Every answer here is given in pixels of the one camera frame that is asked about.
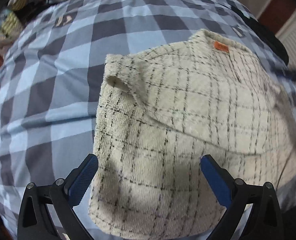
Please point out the dark red wooden door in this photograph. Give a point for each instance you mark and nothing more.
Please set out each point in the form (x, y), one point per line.
(277, 13)

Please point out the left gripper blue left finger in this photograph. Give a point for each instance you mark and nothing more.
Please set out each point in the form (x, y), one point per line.
(79, 179)

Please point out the cream plaid knit shirt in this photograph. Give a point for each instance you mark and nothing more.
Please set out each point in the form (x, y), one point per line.
(160, 111)

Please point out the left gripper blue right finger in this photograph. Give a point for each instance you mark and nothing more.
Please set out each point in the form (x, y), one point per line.
(220, 181)

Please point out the black garment on bed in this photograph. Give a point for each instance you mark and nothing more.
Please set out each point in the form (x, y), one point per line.
(265, 35)

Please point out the blue checkered bed cover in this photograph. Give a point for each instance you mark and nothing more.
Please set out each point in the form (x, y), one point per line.
(51, 77)

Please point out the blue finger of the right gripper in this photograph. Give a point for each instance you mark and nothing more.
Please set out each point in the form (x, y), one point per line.
(284, 73)

